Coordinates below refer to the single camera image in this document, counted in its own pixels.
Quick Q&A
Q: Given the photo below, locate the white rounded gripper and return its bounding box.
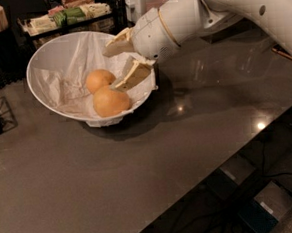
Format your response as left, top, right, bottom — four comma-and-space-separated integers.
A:
102, 8, 179, 92

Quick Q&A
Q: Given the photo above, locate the orange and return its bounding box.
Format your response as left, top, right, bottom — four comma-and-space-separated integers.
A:
85, 69, 116, 94
93, 85, 130, 118

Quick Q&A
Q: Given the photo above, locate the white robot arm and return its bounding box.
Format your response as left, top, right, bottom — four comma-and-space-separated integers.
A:
104, 0, 292, 61

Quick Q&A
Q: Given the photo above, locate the white slanted bowl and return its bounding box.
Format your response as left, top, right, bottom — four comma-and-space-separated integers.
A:
23, 26, 160, 128

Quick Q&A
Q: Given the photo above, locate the white paper bowl liner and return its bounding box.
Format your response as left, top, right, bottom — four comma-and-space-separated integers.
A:
29, 27, 161, 132

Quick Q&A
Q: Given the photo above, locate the white appliance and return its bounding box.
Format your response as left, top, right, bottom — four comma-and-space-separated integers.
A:
125, 0, 164, 23

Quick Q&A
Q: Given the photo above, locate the tray of tea bags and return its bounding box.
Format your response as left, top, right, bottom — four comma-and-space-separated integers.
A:
17, 0, 112, 36

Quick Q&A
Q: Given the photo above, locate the far grey floor box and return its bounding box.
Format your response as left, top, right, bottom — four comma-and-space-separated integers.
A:
207, 155, 255, 200

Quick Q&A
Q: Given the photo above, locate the grey floor box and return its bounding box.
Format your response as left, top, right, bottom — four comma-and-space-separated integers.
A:
207, 155, 255, 200
237, 181, 292, 233

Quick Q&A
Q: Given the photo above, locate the near grey floor box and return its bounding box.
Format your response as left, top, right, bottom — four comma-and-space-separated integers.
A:
237, 181, 292, 233

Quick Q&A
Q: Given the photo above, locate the black floor cable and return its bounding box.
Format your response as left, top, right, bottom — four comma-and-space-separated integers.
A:
257, 137, 292, 180

